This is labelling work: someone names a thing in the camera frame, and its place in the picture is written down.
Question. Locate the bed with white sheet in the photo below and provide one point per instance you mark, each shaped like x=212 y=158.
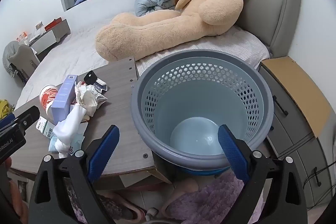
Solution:
x=78 y=50

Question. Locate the grey bedside cabinet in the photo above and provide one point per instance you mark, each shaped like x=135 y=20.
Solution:
x=291 y=134

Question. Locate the yellow bag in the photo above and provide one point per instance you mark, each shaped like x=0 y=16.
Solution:
x=4 y=108

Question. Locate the red flat box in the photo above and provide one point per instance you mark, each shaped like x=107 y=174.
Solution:
x=53 y=23

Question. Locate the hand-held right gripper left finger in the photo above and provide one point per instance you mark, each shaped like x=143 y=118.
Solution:
x=103 y=150

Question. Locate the grey perforated plastic basket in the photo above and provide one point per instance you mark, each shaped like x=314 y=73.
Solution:
x=199 y=108

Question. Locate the blue patterned packet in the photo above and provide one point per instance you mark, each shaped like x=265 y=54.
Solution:
x=102 y=86

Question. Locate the large beige teddy bear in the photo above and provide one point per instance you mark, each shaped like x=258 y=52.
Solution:
x=168 y=29

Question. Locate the red and white paper cup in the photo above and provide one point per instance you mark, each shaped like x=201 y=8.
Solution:
x=47 y=96

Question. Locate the white paper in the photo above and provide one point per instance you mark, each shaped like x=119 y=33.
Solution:
x=88 y=98

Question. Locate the grey chair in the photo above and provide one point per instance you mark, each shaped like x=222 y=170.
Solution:
x=19 y=58

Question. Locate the grey padded headboard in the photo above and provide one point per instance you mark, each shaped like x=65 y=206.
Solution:
x=262 y=3

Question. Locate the black band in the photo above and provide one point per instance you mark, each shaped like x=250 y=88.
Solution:
x=90 y=77

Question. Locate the small white barcode box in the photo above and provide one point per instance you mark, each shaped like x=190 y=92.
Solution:
x=44 y=128

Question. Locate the white cloth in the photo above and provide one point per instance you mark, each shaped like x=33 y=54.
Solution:
x=71 y=124

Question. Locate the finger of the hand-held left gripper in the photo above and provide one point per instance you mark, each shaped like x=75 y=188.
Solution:
x=27 y=115
x=5 y=121

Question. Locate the purple printed carton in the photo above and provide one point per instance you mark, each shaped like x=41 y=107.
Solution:
x=63 y=100

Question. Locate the folded blue-grey duvet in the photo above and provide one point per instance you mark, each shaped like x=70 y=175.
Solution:
x=149 y=5

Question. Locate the low grey cabinet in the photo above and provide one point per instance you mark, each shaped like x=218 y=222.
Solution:
x=50 y=37

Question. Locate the light blue wipe packet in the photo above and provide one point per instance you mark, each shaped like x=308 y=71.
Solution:
x=76 y=141

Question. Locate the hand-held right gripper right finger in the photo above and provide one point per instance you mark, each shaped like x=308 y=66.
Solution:
x=231 y=150

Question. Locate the purple fluffy rug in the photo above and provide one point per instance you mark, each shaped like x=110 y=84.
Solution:
x=210 y=200

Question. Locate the pink slipper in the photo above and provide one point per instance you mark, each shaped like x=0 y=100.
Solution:
x=123 y=209

